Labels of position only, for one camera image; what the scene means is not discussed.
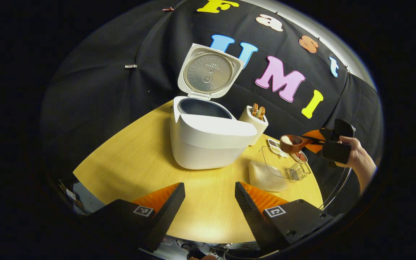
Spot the black backdrop cloth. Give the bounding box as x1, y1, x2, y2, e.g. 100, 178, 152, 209
40, 0, 384, 203

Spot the white plate with red food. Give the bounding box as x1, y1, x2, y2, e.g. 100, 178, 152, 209
291, 150, 309, 164

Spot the white divided grain dish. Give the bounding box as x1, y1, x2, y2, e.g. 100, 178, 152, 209
268, 138, 290, 159

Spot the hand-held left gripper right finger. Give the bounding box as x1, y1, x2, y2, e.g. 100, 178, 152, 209
234, 182, 337, 253

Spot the white toaster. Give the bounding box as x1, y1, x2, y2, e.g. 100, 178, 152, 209
239, 105, 269, 146

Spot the white rice cooker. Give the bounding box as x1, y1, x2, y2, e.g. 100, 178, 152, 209
169, 43, 257, 170

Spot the clear container of rice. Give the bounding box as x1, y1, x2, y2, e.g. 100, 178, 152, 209
248, 146, 302, 192

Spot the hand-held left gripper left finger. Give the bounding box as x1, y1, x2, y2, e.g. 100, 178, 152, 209
85, 182, 186, 253

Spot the wooden spoon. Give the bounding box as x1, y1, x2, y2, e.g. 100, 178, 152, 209
279, 134, 327, 154

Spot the metal wire chopstick holder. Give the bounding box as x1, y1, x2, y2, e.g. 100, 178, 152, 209
286, 161, 312, 181

